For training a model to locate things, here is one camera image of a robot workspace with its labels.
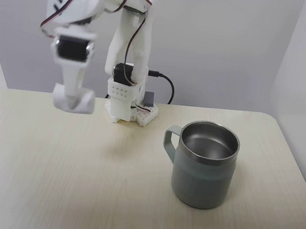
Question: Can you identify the white gauze dressing roll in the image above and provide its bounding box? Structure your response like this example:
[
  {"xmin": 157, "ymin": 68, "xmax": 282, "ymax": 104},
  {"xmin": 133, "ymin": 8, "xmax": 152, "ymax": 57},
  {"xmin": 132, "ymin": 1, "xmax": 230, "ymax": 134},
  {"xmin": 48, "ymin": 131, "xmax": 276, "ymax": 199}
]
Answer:
[{"xmin": 50, "ymin": 82, "xmax": 97, "ymax": 116}]

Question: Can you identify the small grey block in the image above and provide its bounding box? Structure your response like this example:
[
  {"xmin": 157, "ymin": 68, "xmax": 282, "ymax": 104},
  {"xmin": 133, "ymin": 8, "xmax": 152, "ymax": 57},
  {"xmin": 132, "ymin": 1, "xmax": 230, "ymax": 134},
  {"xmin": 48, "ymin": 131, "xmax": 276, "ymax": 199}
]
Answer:
[{"xmin": 143, "ymin": 91, "xmax": 157, "ymax": 108}]

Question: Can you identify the grey-green steel mug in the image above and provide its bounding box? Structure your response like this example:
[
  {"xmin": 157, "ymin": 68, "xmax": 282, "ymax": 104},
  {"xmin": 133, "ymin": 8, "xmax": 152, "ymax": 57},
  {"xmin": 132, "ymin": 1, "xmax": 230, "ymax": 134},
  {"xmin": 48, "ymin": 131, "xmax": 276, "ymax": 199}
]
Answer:
[{"xmin": 155, "ymin": 116, "xmax": 243, "ymax": 214}]

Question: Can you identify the red white black servo wire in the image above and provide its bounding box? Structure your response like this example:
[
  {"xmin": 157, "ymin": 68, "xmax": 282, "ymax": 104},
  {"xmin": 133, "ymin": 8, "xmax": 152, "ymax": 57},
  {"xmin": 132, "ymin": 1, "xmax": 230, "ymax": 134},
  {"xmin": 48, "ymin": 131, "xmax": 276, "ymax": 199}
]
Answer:
[{"xmin": 38, "ymin": 0, "xmax": 84, "ymax": 43}]

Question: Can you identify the red white base wire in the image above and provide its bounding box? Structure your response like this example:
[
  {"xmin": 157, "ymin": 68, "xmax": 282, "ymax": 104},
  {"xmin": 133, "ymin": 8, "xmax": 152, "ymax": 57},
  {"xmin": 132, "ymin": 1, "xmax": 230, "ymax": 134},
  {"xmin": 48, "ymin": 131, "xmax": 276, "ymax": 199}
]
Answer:
[{"xmin": 132, "ymin": 104, "xmax": 155, "ymax": 115}]

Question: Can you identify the black USB cable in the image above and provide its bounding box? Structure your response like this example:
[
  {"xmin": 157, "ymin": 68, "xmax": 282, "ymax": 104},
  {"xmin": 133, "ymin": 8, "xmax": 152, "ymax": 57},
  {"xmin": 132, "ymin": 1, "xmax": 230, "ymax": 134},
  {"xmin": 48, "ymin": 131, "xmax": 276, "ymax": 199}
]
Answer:
[{"xmin": 144, "ymin": 70, "xmax": 177, "ymax": 106}]

